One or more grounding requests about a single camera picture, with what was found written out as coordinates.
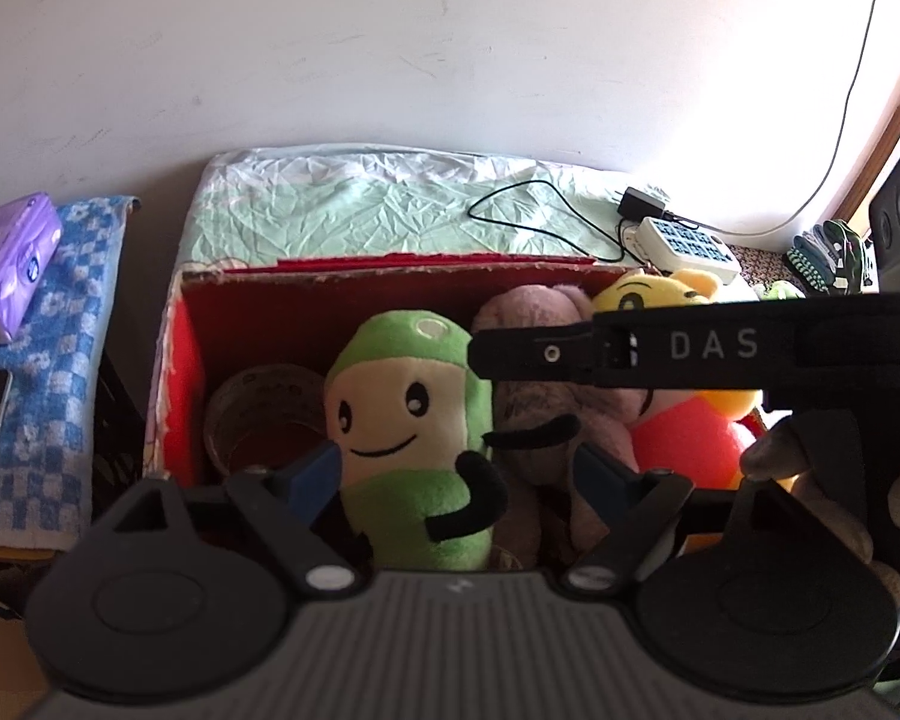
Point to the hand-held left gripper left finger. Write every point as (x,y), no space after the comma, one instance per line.
(316,476)

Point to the green bean plush toy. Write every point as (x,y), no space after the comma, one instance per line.
(397,510)

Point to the person's right hand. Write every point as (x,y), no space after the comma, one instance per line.
(832,517)

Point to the purple tissue pack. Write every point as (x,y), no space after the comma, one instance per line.
(11,262)

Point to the stack of folded striped clothes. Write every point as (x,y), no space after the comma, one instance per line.
(832,255)

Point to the yellow bear plush red shirt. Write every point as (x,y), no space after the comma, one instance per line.
(682,435)

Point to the blue checkered towel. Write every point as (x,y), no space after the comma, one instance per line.
(60,360)

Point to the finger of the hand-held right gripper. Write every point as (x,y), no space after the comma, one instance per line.
(720,349)

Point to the white power strip blue sockets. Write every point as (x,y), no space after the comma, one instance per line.
(682,247)

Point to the pink teddy bear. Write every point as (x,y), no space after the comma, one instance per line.
(532,405)

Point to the green frog plush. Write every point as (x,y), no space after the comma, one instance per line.
(784,290)

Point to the red cardboard box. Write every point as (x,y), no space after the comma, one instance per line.
(195,360)

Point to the clear plastic cup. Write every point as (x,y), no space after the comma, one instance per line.
(229,405)

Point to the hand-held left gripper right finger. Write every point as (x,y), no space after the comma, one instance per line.
(596,476)

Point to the cartoon bear bedsheet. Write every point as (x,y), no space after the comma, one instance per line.
(345,202)

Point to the black power adapter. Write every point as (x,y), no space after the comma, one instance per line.
(641,202)

